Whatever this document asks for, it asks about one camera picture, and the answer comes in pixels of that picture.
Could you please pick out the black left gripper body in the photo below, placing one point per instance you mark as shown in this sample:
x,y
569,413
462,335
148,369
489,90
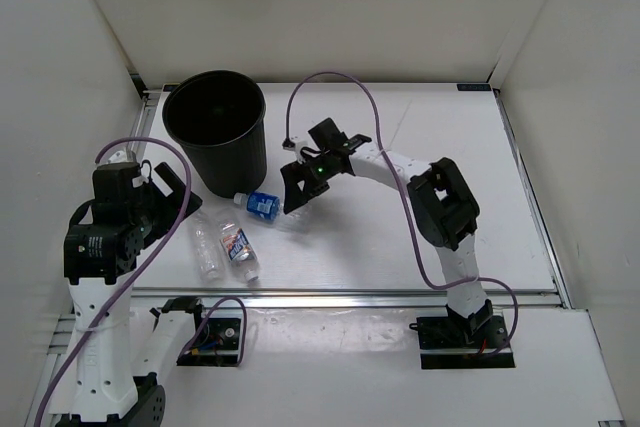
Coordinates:
x,y
156,208

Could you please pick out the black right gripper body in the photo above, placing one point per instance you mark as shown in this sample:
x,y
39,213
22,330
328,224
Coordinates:
x,y
319,172

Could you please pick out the blue label plastic bottle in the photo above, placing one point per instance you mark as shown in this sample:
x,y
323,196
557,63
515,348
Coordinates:
x,y
269,209

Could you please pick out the clear plastic bottle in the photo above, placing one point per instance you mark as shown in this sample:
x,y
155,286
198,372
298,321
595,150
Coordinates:
x,y
205,247

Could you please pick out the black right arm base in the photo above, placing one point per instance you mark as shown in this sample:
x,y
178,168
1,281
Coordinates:
x,y
443,346

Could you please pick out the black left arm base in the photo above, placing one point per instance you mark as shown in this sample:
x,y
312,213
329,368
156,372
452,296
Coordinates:
x,y
218,341

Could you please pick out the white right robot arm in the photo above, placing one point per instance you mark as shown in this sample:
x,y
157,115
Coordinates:
x,y
442,209

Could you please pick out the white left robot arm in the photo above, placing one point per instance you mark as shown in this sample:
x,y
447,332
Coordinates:
x,y
113,386

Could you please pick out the black plastic waste bin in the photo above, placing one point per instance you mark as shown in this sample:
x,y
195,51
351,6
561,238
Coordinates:
x,y
217,118

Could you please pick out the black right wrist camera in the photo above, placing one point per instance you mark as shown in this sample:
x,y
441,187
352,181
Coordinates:
x,y
327,136

